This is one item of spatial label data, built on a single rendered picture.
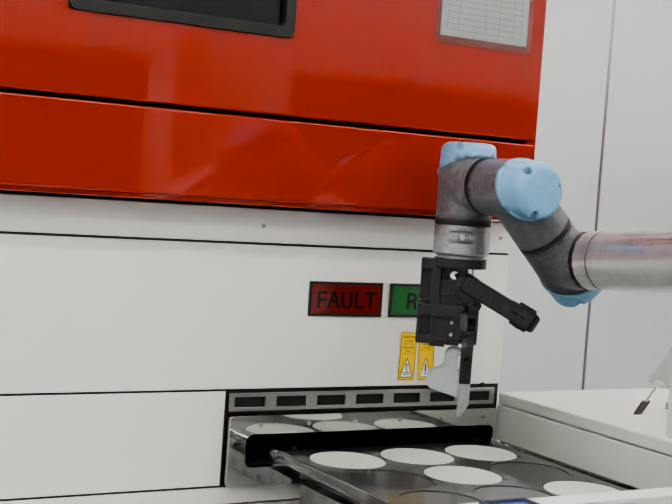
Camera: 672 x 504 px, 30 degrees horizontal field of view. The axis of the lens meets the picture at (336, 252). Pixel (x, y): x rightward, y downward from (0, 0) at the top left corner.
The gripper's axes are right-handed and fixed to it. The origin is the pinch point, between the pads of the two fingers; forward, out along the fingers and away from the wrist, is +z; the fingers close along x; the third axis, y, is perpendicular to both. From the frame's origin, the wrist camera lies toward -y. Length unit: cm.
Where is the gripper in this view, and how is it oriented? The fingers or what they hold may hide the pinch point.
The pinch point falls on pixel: (464, 407)
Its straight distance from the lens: 170.8
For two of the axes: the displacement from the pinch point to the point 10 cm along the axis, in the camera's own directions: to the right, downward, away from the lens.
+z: -0.7, 10.0, 0.5
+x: -1.0, 0.4, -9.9
